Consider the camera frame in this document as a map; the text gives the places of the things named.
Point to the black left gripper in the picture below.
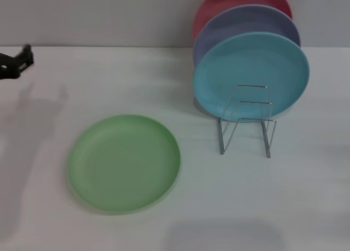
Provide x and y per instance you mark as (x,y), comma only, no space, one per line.
(6,69)

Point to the green plastic plate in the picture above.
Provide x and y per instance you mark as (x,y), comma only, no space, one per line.
(124,166)

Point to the red plastic plate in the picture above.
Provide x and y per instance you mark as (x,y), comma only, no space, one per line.
(232,0)

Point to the blue plastic plate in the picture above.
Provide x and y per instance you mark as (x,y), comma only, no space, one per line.
(246,67)

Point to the purple plastic plate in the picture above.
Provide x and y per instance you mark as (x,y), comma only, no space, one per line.
(246,22)

